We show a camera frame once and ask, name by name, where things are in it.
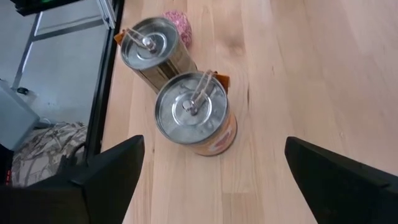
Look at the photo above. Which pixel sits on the pink patterned candle tin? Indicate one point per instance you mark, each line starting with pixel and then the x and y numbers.
pixel 183 28

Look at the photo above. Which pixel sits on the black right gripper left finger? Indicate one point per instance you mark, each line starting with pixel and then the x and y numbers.
pixel 77 199

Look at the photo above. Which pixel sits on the black aluminium table frame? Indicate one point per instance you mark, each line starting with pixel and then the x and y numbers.
pixel 104 87

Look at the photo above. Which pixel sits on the tall metal can orange label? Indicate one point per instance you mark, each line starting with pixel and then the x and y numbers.
pixel 192 118
pixel 146 43

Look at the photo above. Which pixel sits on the grey box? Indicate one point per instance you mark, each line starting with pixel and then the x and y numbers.
pixel 15 118

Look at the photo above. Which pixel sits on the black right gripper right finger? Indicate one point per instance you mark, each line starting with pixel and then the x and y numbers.
pixel 348 193

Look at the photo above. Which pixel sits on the camouflage bag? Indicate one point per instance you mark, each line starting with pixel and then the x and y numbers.
pixel 46 146

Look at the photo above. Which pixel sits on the grey metal stand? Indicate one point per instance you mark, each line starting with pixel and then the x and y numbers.
pixel 62 32

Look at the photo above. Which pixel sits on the silver aluminium extrusion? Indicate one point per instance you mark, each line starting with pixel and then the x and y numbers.
pixel 107 14

